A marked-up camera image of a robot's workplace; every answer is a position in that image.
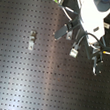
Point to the dark metal gripper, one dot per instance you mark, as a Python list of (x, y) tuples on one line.
[(82, 38)]

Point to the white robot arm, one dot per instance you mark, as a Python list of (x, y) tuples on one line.
[(90, 21)]

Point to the silver cable connector plug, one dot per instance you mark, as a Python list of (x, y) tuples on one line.
[(73, 53)]

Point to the metal cable routing clip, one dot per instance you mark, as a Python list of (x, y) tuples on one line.
[(32, 40)]

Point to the black perforated breadboard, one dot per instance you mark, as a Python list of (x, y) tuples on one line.
[(47, 77)]

